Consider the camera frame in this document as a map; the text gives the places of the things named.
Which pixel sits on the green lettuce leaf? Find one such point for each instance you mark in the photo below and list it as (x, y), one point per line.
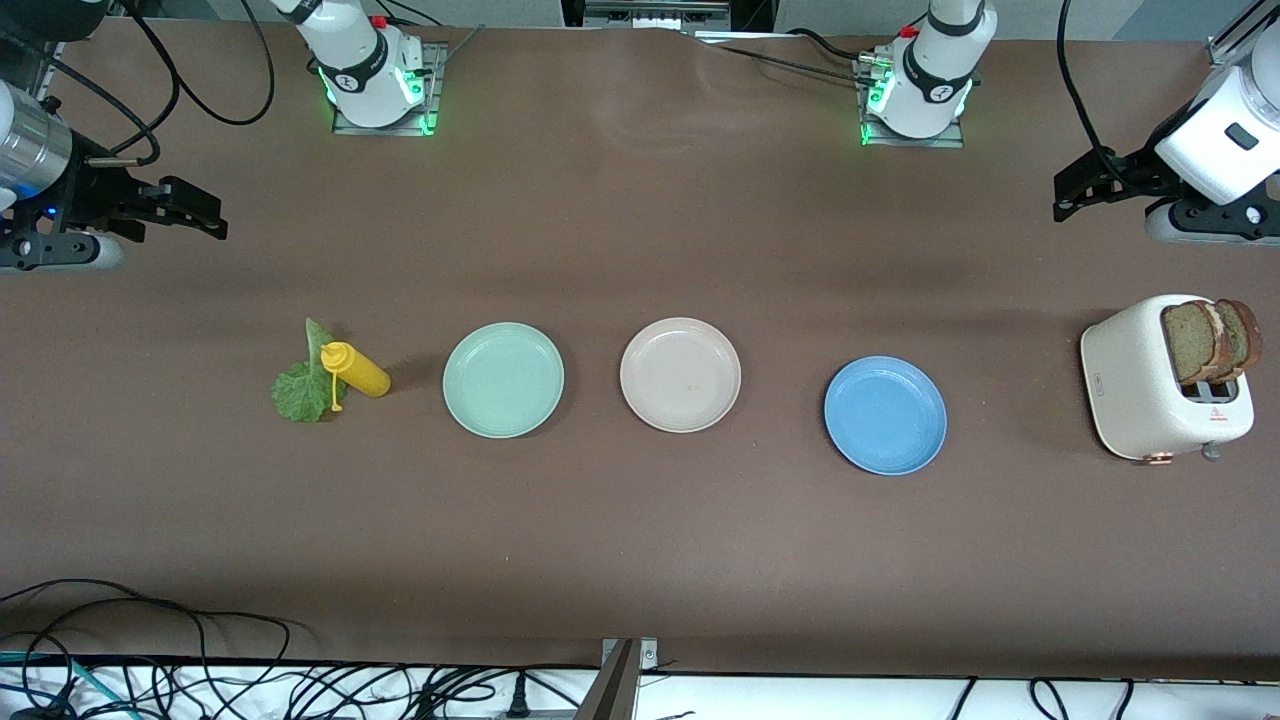
(300, 395)

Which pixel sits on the aluminium frame rail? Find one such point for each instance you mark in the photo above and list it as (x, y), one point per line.
(1225, 45)

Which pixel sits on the metal table bracket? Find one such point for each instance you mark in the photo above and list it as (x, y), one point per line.
(615, 690)

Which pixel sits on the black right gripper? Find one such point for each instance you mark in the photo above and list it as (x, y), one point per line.
(92, 195)

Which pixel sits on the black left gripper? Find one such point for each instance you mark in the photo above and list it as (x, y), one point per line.
(1133, 175)

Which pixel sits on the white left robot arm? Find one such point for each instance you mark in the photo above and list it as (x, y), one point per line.
(935, 80)

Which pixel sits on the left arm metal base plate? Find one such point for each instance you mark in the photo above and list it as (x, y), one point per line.
(920, 143)

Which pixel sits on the mint green plate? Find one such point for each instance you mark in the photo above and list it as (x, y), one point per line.
(503, 380)

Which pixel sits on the black metal stand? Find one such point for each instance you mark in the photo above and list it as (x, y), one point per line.
(750, 12)

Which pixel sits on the yellow mustard squeeze bottle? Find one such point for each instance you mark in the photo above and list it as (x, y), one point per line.
(365, 375)

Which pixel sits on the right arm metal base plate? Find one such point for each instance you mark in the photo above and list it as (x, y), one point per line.
(436, 90)

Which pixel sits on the black power plug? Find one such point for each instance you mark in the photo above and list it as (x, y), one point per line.
(517, 700)

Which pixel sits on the brown bread slice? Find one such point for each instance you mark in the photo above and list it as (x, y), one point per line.
(1245, 340)
(1190, 345)

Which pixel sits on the cream white toaster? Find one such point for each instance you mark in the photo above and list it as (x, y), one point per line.
(1130, 385)

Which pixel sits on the blue plate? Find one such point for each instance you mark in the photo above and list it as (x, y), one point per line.
(885, 415)

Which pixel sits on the beige plate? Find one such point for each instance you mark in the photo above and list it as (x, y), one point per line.
(680, 375)

